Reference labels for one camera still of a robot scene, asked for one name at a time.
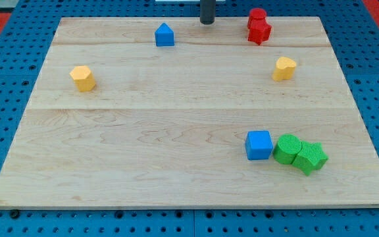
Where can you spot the red star block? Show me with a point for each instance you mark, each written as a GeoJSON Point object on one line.
{"type": "Point", "coordinates": [259, 31]}

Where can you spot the green star block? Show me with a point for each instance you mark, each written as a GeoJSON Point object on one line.
{"type": "Point", "coordinates": [310, 158]}

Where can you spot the light wooden board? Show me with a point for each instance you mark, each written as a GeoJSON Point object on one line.
{"type": "Point", "coordinates": [165, 127]}

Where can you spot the blue cube block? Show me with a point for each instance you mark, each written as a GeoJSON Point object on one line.
{"type": "Point", "coordinates": [258, 145]}

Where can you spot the blue pentagon house block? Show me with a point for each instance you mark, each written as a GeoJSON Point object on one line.
{"type": "Point", "coordinates": [164, 36]}

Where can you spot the green cylinder block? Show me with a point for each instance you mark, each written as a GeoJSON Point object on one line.
{"type": "Point", "coordinates": [287, 148]}

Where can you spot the yellow heart block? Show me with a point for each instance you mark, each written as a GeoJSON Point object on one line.
{"type": "Point", "coordinates": [284, 69]}

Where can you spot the yellow hexagon block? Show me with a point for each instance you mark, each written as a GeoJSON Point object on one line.
{"type": "Point", "coordinates": [83, 78]}

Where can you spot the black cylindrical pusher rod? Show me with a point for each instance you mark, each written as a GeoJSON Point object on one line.
{"type": "Point", "coordinates": [207, 11]}

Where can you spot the red cylinder block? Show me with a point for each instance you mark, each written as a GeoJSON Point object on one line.
{"type": "Point", "coordinates": [256, 14]}

